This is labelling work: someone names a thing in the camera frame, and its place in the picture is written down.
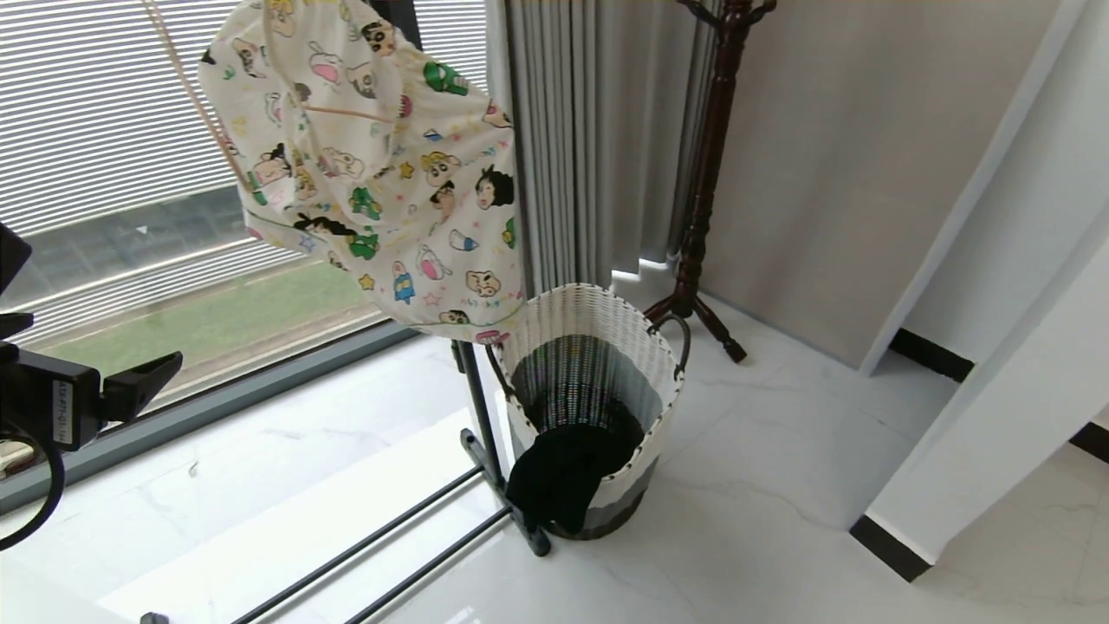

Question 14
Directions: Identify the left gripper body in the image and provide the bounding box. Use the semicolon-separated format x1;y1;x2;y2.
0;342;107;453

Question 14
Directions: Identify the black garment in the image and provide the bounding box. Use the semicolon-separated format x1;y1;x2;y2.
505;423;646;536

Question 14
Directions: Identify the pink clothes hanger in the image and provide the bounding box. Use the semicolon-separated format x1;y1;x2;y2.
141;0;263;207
302;102;397;124

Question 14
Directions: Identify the dark brown wooden stand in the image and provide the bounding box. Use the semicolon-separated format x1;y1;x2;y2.
643;0;778;365

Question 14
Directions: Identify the black clothes rack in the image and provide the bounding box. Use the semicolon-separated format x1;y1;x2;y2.
139;0;553;624

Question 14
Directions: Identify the white laundry basket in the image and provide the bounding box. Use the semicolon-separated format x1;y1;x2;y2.
485;283;692;541

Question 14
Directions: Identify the cream printed garment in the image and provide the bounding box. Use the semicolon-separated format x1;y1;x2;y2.
198;0;527;345

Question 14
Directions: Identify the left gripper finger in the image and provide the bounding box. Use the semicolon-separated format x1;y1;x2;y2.
100;351;185;427

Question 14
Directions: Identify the window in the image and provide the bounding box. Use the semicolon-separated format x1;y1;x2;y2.
0;0;493;514

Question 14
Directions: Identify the beige curtain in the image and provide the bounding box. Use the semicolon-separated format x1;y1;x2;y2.
485;0;722;302

